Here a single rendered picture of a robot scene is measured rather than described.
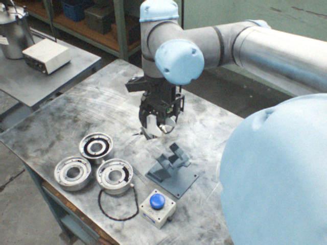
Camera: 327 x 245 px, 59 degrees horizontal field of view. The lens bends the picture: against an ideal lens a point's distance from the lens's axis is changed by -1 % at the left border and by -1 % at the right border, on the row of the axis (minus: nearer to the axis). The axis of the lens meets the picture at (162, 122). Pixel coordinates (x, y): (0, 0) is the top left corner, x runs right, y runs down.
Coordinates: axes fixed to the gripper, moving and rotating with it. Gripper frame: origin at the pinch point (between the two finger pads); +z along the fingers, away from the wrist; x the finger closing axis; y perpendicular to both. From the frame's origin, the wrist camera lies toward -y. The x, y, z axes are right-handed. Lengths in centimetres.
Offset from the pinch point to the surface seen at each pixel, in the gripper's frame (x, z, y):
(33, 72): 5, 23, -89
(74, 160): -17.0, 12.1, -17.3
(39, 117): -13.8, 13.7, -45.0
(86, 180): -19.1, 12.6, -8.7
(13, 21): 8, 1, -102
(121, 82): 19.8, 12.3, -38.3
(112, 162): -9.7, 12.0, -8.3
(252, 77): 150, 73, -40
